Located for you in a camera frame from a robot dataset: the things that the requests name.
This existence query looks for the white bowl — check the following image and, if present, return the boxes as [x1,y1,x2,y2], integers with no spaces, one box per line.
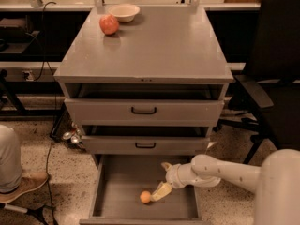
[108,4,140,23]

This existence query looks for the middle grey drawer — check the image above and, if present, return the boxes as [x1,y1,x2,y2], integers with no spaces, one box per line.
[82,136,210,156]

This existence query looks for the wall power outlet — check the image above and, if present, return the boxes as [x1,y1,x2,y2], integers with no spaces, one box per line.
[22,70,35,82]

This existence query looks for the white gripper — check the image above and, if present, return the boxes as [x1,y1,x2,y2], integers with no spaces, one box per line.
[150,162,196,202]

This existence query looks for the black tripod leg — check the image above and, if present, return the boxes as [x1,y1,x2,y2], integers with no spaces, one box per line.
[0,202,52,225]

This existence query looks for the silver cans on floor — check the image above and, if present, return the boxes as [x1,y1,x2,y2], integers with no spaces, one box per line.
[62,123,82,144]

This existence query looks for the red apple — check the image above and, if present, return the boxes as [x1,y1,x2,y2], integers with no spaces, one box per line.
[99,14,119,36]

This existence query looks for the black office chair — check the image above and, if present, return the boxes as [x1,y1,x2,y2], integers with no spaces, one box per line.
[218,0,300,163]

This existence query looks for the black power cable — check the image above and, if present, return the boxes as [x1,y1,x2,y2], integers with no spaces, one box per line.
[24,1,59,225]

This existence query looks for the top grey drawer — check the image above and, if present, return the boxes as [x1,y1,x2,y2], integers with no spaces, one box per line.
[65,98,224,127]

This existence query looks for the grey drawer cabinet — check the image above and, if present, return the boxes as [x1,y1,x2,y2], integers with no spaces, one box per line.
[53,4,234,171]

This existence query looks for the bottom open grey drawer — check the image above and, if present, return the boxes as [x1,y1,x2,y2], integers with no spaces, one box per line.
[80,155,211,225]

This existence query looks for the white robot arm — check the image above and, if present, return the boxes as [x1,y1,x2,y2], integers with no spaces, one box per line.
[150,149,300,225]

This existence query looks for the person leg grey trousers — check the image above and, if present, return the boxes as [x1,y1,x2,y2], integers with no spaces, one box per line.
[0,125,23,193]

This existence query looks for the small orange fruit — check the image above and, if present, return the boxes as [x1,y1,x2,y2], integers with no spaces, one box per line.
[140,191,151,203]

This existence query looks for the tan shoe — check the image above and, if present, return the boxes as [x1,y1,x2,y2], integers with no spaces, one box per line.
[0,172,49,203]

